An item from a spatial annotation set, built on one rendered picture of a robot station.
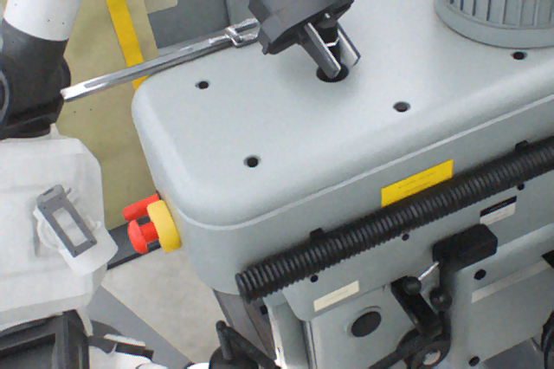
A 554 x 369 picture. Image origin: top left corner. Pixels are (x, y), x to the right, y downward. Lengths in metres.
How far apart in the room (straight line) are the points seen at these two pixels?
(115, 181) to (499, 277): 2.27
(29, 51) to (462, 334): 0.73
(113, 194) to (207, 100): 2.38
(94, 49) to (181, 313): 1.02
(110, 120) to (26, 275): 1.82
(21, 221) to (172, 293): 1.94
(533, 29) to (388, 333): 0.46
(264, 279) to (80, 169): 0.52
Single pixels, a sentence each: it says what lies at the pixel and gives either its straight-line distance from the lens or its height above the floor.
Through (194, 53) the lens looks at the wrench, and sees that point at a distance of 0.93.
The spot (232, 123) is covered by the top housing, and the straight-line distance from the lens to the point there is 0.83.
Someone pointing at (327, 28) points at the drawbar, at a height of 1.96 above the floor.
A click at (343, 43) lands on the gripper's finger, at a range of 0.86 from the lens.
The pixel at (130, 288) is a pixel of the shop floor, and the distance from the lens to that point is 3.18.
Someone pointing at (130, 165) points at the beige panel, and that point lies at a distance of 3.16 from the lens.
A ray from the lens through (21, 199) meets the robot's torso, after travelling 1.22.
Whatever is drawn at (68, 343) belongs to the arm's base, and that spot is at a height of 1.45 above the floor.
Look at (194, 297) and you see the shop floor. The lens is 3.08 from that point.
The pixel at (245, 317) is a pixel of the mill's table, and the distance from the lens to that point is 1.87.
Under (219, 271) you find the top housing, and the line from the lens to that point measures 0.84.
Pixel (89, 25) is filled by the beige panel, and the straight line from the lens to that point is 2.77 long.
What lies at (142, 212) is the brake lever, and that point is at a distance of 1.03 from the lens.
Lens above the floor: 2.43
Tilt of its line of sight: 42 degrees down
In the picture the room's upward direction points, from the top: 8 degrees counter-clockwise
